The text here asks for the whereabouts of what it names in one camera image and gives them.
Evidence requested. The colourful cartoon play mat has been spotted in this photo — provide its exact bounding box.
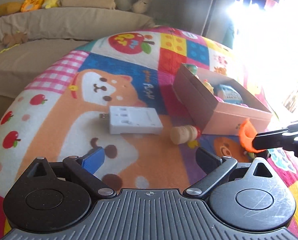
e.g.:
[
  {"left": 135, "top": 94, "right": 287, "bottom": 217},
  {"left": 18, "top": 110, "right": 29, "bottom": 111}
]
[{"left": 0, "top": 27, "right": 298, "bottom": 239}]

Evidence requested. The pastel green pink squishy toy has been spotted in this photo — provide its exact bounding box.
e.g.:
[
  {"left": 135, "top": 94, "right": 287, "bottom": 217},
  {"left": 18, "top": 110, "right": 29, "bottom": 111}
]
[{"left": 184, "top": 63, "right": 198, "bottom": 76}]

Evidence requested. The yellow plush toy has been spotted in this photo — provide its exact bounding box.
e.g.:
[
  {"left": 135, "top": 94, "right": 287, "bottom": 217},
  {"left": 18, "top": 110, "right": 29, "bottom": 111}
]
[{"left": 0, "top": 0, "right": 58, "bottom": 17}]

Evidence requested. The orange toy cup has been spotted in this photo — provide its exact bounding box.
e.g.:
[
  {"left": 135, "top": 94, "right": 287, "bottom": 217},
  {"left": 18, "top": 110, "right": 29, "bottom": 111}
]
[{"left": 238, "top": 118, "right": 265, "bottom": 154}]

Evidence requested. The white battery charger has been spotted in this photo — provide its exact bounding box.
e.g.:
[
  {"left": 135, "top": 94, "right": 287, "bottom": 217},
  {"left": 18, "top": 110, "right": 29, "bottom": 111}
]
[{"left": 99, "top": 106, "right": 163, "bottom": 134}]

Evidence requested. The small yogurt drink bottle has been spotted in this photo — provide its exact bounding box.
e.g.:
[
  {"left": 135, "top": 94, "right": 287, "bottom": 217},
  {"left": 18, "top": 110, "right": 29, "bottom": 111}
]
[{"left": 170, "top": 125, "right": 201, "bottom": 145}]

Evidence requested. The beige sofa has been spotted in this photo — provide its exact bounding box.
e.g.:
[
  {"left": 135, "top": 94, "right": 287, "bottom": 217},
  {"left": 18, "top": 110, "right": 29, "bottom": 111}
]
[{"left": 0, "top": 7, "right": 154, "bottom": 119}]

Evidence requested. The pink cardboard box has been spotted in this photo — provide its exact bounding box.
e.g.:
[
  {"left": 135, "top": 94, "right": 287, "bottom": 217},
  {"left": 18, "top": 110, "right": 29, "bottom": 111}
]
[{"left": 173, "top": 65, "right": 272, "bottom": 135}]

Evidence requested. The small brown plush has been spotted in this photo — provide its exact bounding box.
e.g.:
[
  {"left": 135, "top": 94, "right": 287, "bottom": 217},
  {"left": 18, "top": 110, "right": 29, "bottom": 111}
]
[{"left": 0, "top": 31, "right": 28, "bottom": 53}]

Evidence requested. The yellow toy figure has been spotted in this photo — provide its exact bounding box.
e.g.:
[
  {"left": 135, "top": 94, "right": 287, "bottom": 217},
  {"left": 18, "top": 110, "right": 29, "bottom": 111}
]
[{"left": 203, "top": 79, "right": 214, "bottom": 95}]

